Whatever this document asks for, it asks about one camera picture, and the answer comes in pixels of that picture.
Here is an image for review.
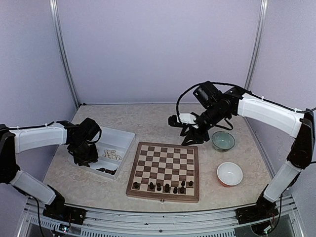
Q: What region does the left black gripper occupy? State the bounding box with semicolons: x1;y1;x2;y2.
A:
70;140;99;166

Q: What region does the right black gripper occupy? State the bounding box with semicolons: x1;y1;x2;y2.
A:
181;102;229;146

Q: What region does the wooden chess board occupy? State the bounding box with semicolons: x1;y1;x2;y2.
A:
126;142;199;203

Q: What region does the dark chess queen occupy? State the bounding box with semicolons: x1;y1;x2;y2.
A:
179;186;185;194

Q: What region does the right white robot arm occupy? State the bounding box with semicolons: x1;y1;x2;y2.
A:
176;81;316;219

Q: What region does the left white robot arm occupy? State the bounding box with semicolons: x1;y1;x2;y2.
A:
0;118;102;220

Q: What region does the pile of white chess pieces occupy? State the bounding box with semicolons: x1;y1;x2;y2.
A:
98;149;123;162

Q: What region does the pile of dark chess pieces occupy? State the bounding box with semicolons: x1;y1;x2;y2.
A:
97;167;117;175

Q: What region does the white divided plastic tray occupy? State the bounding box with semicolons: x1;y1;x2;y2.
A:
68;127;135;180

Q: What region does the clear glass bowl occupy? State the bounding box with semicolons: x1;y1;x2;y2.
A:
211;131;236;152

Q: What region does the white orange ceramic bowl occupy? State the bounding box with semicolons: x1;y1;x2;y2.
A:
216;162;243;187

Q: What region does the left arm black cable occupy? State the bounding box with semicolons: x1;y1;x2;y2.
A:
7;120;102;144

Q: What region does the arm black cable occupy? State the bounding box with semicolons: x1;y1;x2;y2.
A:
7;120;102;144
175;80;316;130

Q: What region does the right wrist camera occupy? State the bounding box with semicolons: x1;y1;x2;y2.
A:
168;113;198;128

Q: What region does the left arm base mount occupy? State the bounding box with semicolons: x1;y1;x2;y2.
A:
43;206;86;225

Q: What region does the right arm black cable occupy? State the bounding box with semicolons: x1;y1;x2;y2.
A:
175;80;316;130

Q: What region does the front aluminium rail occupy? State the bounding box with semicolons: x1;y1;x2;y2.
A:
15;196;305;237

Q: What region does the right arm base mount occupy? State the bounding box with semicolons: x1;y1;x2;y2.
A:
236;205;279;225

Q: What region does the right aluminium frame post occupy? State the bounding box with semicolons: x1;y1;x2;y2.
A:
244;0;269;90

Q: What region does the aluminium frame post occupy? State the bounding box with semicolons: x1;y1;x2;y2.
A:
49;0;80;109
244;0;269;90

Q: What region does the left aluminium frame post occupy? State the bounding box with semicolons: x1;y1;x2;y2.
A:
49;0;80;109

